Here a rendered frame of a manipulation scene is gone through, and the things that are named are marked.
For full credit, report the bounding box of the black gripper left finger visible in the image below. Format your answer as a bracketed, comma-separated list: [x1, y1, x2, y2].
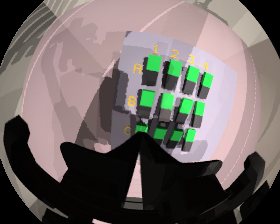
[60, 131, 143, 208]

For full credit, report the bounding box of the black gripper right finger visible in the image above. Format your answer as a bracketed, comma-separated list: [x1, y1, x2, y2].
[140, 132, 222, 210]

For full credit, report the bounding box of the grey switch panel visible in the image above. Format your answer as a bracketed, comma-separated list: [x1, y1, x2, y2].
[111, 31, 237, 163]

